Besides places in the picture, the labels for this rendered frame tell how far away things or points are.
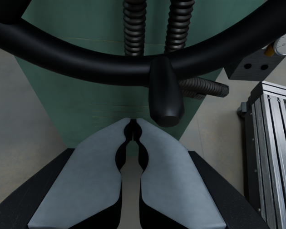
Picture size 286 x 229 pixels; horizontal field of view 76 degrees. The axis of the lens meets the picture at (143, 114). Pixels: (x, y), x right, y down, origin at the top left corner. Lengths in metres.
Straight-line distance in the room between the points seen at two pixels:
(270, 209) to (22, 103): 1.14
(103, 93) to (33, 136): 0.57
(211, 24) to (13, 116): 0.95
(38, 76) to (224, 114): 0.93
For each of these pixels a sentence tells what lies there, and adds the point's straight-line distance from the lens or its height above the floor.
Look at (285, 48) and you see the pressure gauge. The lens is 0.39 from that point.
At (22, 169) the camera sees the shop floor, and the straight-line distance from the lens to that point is 0.93.
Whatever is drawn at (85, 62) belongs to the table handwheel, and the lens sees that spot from 0.17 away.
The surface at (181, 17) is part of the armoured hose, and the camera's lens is 0.21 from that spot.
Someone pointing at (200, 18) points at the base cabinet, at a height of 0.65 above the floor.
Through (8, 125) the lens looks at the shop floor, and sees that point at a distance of 1.06.
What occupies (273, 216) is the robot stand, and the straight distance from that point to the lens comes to 0.77.
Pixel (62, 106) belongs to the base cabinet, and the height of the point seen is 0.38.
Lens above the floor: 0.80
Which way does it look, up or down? 56 degrees down
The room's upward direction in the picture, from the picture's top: 11 degrees clockwise
